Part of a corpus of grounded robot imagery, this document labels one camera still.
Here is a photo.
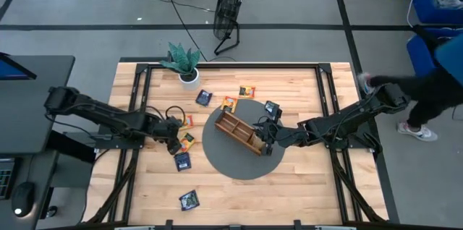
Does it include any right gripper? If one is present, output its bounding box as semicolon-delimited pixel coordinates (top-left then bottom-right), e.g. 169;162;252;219
252;118;300;156

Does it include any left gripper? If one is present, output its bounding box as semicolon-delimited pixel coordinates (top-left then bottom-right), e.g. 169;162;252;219
156;116;183;156

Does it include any orange mango tea packet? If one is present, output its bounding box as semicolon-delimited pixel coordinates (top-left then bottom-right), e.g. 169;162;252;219
179;114;195;131
238;85;257;99
220;95;239;114
179;132;197;153

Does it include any dark blue tea packet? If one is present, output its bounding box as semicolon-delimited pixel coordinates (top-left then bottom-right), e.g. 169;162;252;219
195;89;213;107
174;152;192;172

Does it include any dark tea packet green print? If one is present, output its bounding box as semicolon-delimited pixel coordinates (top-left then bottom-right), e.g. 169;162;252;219
264;100;281;117
179;189;200;212

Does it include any wooden tea organizer box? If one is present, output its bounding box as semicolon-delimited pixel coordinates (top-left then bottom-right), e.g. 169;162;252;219
214;109;271;157

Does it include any grey round woven placemat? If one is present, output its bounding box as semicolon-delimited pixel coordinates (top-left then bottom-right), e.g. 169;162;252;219
202;98;287;180

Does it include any green plant in white pot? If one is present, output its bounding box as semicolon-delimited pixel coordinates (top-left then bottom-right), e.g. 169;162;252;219
158;41;202;92

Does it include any black floor fan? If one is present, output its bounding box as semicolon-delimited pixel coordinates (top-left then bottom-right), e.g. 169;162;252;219
212;0;246;56

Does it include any black desk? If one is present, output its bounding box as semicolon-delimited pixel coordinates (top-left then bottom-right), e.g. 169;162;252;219
0;55;76;156

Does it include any dark grey low desk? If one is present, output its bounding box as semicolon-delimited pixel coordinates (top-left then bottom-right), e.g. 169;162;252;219
0;150;59;230

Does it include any black computer mouse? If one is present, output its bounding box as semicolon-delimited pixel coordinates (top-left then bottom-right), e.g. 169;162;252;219
11;181;36;218

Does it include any black keyboard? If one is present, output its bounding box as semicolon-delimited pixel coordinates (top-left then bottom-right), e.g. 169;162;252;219
0;166;15;201

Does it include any blue storage bin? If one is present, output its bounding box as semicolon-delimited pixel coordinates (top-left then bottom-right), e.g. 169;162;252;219
405;27;463;78
412;0;463;25

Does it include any person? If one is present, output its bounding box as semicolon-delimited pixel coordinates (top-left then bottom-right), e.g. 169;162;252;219
357;33;463;142

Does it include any computer monitor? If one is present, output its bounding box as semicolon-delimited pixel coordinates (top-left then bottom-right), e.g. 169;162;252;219
0;51;38;81

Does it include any black aluminium table frame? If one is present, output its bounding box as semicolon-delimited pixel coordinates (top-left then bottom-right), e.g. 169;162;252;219
82;62;390;230

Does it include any long black floor cable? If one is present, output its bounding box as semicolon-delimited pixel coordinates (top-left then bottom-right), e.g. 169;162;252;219
161;0;209;62

